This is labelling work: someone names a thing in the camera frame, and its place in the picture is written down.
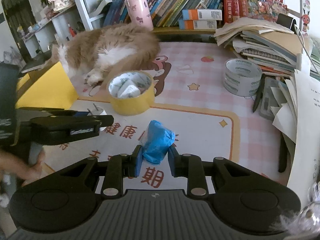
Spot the black electronic keyboard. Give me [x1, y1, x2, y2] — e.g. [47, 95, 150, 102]
[21, 51, 54, 73]

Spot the white cable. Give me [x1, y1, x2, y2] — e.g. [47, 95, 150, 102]
[294, 24, 320, 68]

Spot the colourful spiked ornament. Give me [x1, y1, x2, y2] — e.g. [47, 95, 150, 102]
[247, 0, 289, 22]

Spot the white low shelf unit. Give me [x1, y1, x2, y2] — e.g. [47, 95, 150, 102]
[22, 5, 83, 55]

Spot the person's left hand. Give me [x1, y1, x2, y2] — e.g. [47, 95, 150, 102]
[0, 151, 47, 187]

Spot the white bookshelf frame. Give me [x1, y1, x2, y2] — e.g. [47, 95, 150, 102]
[67, 0, 185, 30]

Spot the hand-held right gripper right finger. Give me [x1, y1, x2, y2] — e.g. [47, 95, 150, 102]
[167, 145, 268, 197]

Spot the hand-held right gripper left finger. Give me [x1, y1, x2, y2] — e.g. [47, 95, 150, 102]
[50, 144, 143, 197]

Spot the grey fluffy object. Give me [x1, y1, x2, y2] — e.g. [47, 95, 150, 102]
[271, 180, 320, 233]

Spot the dark door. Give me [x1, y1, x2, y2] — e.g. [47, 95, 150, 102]
[1, 0, 33, 60]

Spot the pile of white papers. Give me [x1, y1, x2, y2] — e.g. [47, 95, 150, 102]
[271, 52, 320, 198]

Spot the row of blue books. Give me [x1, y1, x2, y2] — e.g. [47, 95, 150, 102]
[102, 0, 228, 28]

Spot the orange and white box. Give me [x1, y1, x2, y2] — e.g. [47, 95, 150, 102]
[182, 9, 223, 21]
[178, 19, 217, 30]

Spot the black pen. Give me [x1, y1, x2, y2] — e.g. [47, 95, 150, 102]
[252, 74, 266, 113]

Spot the cartoon desk mat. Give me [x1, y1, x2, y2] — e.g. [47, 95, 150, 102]
[45, 41, 285, 188]

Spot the white charger plug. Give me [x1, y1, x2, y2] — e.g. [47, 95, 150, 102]
[87, 103, 107, 132]

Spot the thick red book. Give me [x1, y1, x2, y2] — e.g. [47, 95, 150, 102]
[237, 0, 248, 18]
[223, 0, 239, 24]

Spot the yellow tape roll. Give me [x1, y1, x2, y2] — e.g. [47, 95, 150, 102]
[107, 70, 156, 116]

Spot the cartoon wall sticker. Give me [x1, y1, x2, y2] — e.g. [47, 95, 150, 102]
[301, 0, 312, 37]

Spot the stack of papers and books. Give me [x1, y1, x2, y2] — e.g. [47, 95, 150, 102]
[215, 17, 304, 77]

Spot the crumpled white paper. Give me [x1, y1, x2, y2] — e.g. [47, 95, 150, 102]
[116, 79, 142, 98]

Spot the yellow cardboard box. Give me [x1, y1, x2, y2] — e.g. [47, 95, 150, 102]
[15, 61, 79, 110]

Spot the clear tape roll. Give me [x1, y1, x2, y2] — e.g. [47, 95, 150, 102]
[223, 58, 262, 97]

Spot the pink cartoon cylinder cup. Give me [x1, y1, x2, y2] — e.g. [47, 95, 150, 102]
[125, 0, 154, 30]

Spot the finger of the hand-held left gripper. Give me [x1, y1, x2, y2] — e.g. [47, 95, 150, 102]
[18, 107, 88, 119]
[30, 114, 114, 146]

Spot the orange and white cat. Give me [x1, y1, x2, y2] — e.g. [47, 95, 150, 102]
[51, 23, 162, 85]

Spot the pink checkered desktop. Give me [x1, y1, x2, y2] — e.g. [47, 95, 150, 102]
[42, 40, 300, 188]

